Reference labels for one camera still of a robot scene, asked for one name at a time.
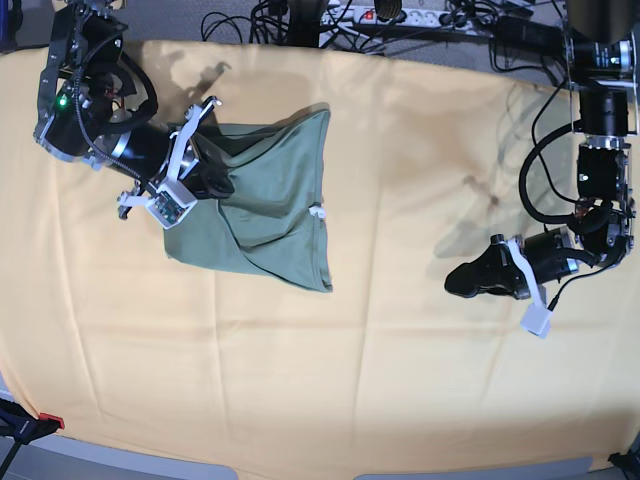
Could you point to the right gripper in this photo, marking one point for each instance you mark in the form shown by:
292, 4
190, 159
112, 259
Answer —
147, 149

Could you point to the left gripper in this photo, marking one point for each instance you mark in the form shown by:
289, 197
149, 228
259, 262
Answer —
495, 272

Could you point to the green T-shirt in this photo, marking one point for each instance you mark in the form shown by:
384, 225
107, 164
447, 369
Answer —
274, 223

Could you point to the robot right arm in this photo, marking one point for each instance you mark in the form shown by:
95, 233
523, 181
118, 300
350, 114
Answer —
95, 103

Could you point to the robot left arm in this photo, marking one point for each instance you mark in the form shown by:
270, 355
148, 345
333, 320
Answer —
598, 43

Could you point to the yellow table cloth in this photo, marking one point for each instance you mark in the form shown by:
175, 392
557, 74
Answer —
388, 373

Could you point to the white power strip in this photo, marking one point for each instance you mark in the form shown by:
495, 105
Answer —
364, 18

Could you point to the black clamp right corner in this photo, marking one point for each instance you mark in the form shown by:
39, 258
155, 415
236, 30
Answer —
628, 463

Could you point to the black power adapter brick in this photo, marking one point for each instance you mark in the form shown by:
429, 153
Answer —
530, 32

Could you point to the blue red clamp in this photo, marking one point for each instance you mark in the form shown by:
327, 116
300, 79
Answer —
18, 424

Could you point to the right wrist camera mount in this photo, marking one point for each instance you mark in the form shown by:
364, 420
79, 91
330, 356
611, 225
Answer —
172, 201

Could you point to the black centre stand post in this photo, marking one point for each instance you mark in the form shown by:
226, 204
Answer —
304, 22

